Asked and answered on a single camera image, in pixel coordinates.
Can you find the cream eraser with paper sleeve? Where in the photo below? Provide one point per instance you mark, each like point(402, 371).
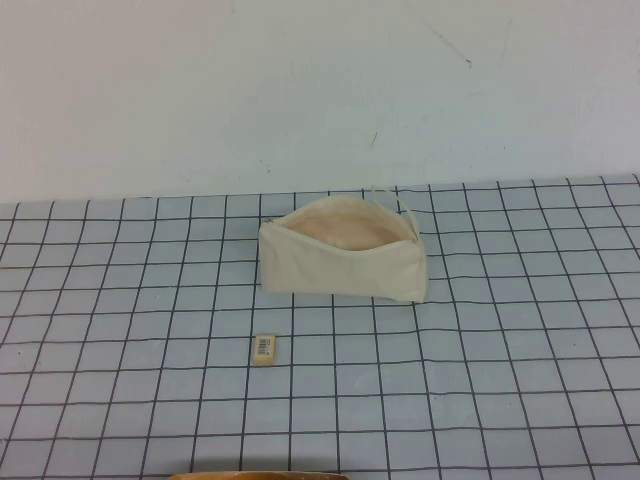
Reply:
point(263, 350)

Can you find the cream canvas pencil case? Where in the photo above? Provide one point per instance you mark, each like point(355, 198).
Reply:
point(330, 272)

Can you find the blue grid tablecloth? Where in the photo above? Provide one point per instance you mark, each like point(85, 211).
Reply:
point(150, 400)

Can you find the orange-brown curved object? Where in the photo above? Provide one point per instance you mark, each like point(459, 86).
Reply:
point(260, 476)

